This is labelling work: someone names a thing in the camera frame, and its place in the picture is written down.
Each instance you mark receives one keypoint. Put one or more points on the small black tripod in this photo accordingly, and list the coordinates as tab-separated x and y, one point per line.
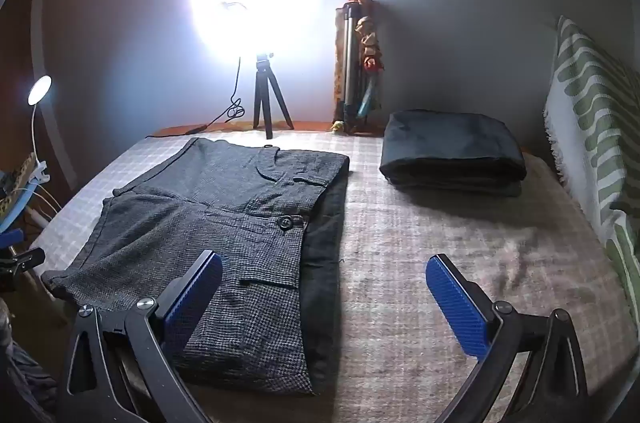
263	93

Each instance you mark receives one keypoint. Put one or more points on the green and white patterned blanket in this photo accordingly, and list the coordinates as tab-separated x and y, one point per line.
590	103

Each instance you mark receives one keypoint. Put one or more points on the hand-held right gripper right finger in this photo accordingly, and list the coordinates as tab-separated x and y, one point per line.
455	303

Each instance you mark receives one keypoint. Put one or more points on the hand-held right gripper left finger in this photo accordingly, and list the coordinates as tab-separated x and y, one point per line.
195	303

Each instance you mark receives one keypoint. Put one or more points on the folded dark pants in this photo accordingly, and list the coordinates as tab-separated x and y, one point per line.
450	143

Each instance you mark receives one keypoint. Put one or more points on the white clip lamp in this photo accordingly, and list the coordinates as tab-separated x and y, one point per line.
40	89

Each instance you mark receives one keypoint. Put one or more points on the checkered bed blanket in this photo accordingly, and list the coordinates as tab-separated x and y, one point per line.
425	243

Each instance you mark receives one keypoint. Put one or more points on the folded tripod with cloth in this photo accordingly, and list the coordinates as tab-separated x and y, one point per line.
371	53

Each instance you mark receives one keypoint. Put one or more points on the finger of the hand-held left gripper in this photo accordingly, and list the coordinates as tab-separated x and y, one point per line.
11	237
22	264

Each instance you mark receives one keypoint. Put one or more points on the folded silver tripod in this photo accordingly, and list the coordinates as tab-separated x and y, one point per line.
345	68

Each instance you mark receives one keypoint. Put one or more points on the dark cloth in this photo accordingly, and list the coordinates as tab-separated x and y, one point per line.
25	378

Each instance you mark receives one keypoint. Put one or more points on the grey houndstooth pants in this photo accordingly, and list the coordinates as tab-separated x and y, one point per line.
240	228

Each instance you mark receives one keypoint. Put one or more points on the blue plastic rack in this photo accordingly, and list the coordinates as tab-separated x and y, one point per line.
17	203

